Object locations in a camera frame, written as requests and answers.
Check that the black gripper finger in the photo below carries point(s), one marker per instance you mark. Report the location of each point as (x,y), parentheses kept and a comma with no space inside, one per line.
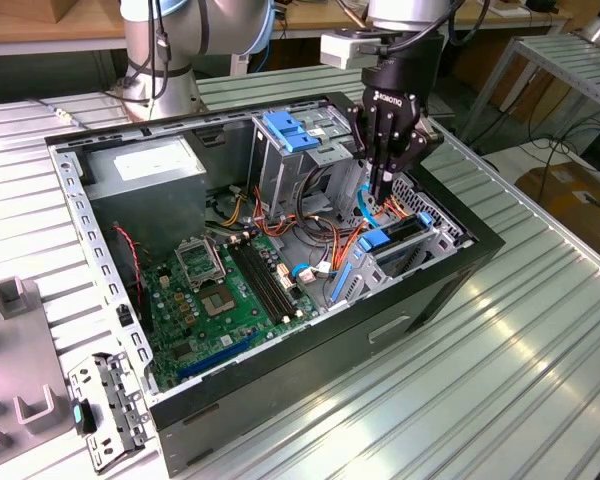
(420,147)
(360,132)

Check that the hard disk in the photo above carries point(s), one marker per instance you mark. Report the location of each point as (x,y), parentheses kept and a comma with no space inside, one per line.
(372,241)

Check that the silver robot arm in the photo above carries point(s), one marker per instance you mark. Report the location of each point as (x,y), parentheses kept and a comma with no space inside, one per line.
(175,90)

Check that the grey metal disk bay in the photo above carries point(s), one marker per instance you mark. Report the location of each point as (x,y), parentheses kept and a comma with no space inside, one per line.
(440,240)

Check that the blue plastic drive latch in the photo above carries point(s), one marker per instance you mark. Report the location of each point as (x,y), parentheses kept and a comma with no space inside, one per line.
(290,135)

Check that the grey optical drive cage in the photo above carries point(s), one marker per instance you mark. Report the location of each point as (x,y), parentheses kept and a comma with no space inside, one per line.
(275,170)

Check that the wooden desk with white legs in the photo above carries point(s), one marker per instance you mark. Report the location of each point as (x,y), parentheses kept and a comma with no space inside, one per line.
(305,20)

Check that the metal slat side table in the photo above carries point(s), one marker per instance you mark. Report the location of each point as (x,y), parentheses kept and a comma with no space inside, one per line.
(555,55)

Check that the large brown cardboard box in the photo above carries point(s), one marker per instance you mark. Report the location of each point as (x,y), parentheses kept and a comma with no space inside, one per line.
(575,210)

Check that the black RAM slot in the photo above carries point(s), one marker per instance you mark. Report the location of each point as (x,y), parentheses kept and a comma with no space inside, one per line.
(260,282)
(272,275)

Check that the CPU socket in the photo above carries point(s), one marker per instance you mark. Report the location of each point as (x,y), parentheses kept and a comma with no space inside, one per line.
(217,302)

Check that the green motherboard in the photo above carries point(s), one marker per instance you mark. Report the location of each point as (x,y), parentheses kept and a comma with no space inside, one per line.
(240,325)

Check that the grey power supply unit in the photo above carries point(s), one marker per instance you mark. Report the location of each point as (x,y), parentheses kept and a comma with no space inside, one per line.
(145,210)

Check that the black open PC case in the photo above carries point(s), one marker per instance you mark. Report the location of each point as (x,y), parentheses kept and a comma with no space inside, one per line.
(300,370)

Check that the blue expansion slot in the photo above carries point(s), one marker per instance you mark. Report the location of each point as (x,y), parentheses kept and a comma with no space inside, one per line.
(215,357)

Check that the small black case latch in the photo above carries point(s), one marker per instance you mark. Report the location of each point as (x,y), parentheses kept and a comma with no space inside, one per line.
(124,316)

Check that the brown cardboard box on desk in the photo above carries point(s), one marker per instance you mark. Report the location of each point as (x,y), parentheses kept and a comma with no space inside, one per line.
(60,10)

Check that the black clip with teal tab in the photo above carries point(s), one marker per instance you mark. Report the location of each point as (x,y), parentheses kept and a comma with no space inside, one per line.
(86,417)

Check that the grey parts rack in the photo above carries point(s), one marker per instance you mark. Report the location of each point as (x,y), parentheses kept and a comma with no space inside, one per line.
(15,360)

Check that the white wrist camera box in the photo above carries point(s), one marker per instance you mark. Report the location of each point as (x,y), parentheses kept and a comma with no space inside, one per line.
(342,50)

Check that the metal card retention bracket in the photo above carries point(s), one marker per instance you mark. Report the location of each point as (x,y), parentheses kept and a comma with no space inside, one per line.
(125,410)

